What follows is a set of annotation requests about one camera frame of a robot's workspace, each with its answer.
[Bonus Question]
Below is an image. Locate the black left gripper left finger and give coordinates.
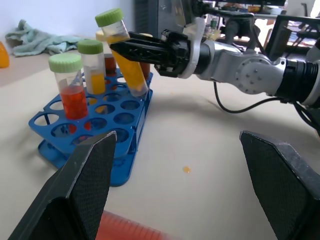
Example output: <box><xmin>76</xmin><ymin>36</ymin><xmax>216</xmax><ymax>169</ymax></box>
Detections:
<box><xmin>7</xmin><ymin>130</ymin><xmax>118</xmax><ymax>240</ymax></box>

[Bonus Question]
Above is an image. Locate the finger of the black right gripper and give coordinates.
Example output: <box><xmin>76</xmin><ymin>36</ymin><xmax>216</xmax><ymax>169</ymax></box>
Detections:
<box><xmin>128</xmin><ymin>31</ymin><xmax>164</xmax><ymax>43</ymax></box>
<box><xmin>109</xmin><ymin>39</ymin><xmax>164</xmax><ymax>65</ymax></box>

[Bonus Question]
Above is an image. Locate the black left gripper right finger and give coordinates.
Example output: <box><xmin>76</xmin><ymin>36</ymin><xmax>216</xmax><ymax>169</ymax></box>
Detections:
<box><xmin>239</xmin><ymin>130</ymin><xmax>320</xmax><ymax>240</ymax></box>

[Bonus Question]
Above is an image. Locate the yellow test tube green cap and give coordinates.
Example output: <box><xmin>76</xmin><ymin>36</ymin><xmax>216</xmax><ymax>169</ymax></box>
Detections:
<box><xmin>94</xmin><ymin>7</ymin><xmax>150</xmax><ymax>98</ymax></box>
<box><xmin>76</xmin><ymin>39</ymin><xmax>106</xmax><ymax>96</ymax></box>

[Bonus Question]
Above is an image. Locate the blue test tube rack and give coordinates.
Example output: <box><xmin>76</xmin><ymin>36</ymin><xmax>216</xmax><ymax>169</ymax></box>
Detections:
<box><xmin>28</xmin><ymin>72</ymin><xmax>154</xmax><ymax>187</ymax></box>

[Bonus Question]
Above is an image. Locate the red test tube green cap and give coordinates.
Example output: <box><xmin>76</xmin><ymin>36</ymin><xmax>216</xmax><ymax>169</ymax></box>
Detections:
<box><xmin>48</xmin><ymin>52</ymin><xmax>90</xmax><ymax>121</ymax></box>

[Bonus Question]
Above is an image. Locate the dark grey cabinet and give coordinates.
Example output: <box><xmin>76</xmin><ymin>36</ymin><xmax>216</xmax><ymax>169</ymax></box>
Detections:
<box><xmin>134</xmin><ymin>0</ymin><xmax>179</xmax><ymax>38</ymax></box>

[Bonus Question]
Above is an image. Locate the light green towel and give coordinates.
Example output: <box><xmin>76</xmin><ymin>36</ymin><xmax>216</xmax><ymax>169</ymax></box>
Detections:
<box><xmin>4</xmin><ymin>19</ymin><xmax>92</xmax><ymax>58</ymax></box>

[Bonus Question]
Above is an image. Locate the orange plastic object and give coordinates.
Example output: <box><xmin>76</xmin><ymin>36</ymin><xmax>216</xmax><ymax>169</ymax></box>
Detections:
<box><xmin>0</xmin><ymin>41</ymin><xmax>10</xmax><ymax>69</ymax></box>

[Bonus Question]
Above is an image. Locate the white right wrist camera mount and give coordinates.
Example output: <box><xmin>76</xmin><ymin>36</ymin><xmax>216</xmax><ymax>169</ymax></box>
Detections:
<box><xmin>174</xmin><ymin>0</ymin><xmax>209</xmax><ymax>79</ymax></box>

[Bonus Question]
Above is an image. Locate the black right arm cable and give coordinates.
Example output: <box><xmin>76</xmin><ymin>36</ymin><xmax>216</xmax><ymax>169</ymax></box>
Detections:
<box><xmin>213</xmin><ymin>81</ymin><xmax>288</xmax><ymax>114</ymax></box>

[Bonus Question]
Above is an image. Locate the black monitor frame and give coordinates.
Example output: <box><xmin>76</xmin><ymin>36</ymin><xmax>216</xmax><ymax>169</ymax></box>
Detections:
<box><xmin>266</xmin><ymin>14</ymin><xmax>320</xmax><ymax>62</ymax></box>

